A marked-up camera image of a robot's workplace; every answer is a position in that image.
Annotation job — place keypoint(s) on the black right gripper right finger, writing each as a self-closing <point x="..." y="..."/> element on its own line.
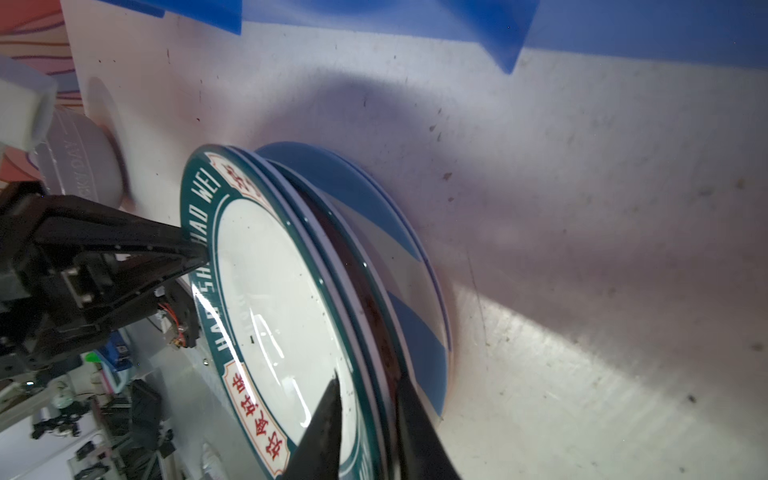
<point x="421" y="454"/>

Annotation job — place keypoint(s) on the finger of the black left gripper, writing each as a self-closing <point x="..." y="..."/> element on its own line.
<point x="68" y="227"/>

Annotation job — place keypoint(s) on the blue plastic bin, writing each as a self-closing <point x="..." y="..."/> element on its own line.
<point x="725" y="33"/>

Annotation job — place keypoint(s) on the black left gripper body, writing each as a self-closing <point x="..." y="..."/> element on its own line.
<point x="51" y="313"/>

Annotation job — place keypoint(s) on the green rimmed Hao Wei plate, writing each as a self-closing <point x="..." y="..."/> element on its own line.
<point x="280" y="314"/>

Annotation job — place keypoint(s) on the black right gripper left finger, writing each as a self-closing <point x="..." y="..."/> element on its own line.
<point x="318" y="454"/>

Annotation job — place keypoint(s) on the blue white striped plate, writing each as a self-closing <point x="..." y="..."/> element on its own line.
<point x="397" y="254"/>

